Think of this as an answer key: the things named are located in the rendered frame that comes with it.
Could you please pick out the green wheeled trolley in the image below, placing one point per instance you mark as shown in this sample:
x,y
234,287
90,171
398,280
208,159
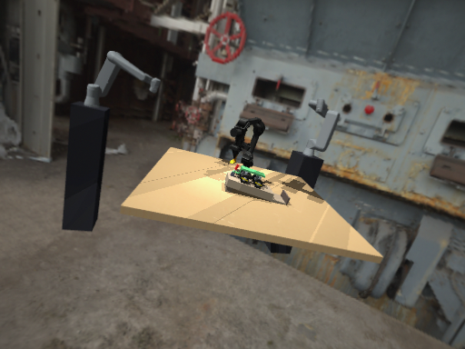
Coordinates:
x,y
256,178

